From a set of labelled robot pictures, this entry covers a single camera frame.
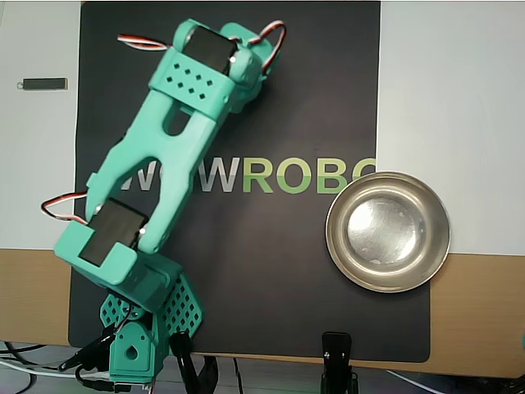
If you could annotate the teal gripper with servo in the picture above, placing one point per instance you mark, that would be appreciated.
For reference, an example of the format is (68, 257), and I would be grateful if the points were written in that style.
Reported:
(268, 61)

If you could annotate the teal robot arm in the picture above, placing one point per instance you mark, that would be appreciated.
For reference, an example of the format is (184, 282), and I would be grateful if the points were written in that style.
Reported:
(197, 139)

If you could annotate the metal bowl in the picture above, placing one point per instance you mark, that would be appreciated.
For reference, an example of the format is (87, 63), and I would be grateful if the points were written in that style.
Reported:
(385, 234)

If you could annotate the black mat with WOWROBO print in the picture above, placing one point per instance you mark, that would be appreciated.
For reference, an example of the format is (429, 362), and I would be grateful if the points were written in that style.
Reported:
(287, 102)

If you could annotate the black USB stick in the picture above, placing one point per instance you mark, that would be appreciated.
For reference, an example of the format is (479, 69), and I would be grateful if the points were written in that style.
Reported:
(43, 84)

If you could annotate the white paper sheet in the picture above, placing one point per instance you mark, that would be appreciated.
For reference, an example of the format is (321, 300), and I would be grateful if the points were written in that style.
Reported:
(451, 102)
(37, 164)

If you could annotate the black C-clamp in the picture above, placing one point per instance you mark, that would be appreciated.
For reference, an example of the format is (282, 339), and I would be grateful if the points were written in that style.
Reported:
(88, 349)
(182, 353)

